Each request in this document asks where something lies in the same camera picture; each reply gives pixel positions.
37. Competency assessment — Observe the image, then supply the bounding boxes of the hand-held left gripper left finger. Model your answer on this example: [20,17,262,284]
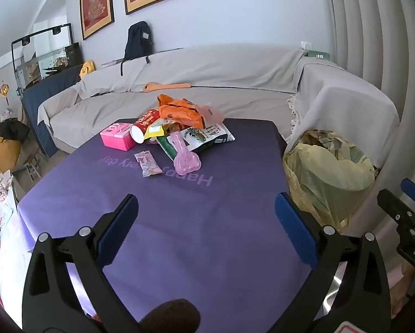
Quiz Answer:
[22,193,140,333]

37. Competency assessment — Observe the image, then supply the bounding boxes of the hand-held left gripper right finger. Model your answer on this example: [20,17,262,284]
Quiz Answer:
[274,191,392,333]

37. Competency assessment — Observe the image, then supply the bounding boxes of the yellow-lined waste bin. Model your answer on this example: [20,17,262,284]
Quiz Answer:
[283,130,380,231]

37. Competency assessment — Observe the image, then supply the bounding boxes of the small pink snack packet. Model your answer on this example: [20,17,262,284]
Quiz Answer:
[134,150,159,178]

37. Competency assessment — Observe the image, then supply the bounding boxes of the pink bone-shaped plastic case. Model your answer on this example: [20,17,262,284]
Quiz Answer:
[168,131,202,176]

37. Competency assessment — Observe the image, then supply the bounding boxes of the red cylinder snack can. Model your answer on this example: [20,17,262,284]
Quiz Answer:
[130,109,161,145]

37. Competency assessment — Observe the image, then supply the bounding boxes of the white green snack packet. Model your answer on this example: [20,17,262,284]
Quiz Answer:
[158,123,236,161]

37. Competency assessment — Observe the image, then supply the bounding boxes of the orange plastic bag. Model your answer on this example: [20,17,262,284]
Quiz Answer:
[157,94,208,129]

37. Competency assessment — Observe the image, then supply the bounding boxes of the pink translucent plastic bag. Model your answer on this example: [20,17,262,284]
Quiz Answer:
[199,104,225,126]

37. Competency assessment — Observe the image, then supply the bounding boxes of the purple printed tablecloth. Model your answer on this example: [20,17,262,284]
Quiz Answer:
[16,118,347,333]

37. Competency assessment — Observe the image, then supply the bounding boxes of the pink rectangular box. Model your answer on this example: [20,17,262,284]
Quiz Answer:
[101,122,139,151]

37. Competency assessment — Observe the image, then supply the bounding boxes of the green brown patterned wrapper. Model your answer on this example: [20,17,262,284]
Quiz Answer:
[299,130,354,161]

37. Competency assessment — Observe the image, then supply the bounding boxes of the small wooden stool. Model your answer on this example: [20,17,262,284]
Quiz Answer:
[20,161,42,183]

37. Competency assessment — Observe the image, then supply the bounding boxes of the white fringed throw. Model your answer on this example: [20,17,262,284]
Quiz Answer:
[287,57,401,167]

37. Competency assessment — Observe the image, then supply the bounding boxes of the black cloth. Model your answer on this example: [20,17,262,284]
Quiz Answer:
[0,118,29,143]

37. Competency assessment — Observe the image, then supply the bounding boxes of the navy blue cloth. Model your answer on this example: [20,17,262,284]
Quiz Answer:
[20,64,84,157]

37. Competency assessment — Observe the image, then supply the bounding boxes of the orange back scratcher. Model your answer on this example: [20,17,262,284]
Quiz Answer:
[143,82,191,93]

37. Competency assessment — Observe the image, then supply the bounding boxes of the white pleated curtain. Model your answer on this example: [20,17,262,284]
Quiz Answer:
[324,0,415,223]

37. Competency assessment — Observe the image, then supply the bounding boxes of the grey covered sofa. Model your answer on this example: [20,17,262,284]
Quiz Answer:
[37,45,401,167]

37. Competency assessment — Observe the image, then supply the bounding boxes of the glass fish tank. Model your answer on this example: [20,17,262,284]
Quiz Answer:
[11,24,83,88]

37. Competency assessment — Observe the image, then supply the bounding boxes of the dark blue backpack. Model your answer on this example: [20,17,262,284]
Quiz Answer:
[120,21,154,76]

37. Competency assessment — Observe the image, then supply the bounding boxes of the tall red framed picture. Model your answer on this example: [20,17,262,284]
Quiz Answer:
[79,0,115,40]

